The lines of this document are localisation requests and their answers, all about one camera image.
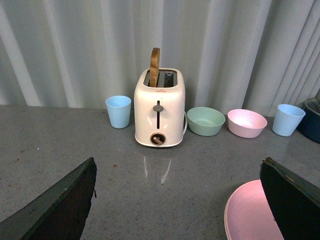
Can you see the green bowl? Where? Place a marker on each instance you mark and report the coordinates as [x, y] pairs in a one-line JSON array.
[[205, 121]]

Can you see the dark blue pot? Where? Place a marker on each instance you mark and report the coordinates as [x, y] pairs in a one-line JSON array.
[[310, 125]]

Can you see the grey pleated curtain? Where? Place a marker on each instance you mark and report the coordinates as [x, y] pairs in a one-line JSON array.
[[251, 54]]

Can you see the light blue cup left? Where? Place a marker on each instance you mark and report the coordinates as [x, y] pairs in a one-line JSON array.
[[119, 110]]

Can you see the cream two-slot toaster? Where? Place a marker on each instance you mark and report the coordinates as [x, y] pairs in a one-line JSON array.
[[159, 112]]

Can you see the light blue cup right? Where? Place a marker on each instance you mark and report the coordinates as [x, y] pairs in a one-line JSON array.
[[286, 120]]

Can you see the pink plate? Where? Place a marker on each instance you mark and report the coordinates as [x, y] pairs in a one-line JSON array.
[[247, 215]]

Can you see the light blue cup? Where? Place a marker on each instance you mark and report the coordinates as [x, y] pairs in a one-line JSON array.
[[119, 110], [286, 120]]

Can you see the pink bowl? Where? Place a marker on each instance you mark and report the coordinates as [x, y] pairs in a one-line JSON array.
[[246, 123]]

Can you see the brown bread slice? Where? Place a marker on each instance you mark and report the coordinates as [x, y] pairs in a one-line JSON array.
[[154, 67]]

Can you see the glass pot lid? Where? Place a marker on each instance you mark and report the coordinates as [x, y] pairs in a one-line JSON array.
[[313, 105]]

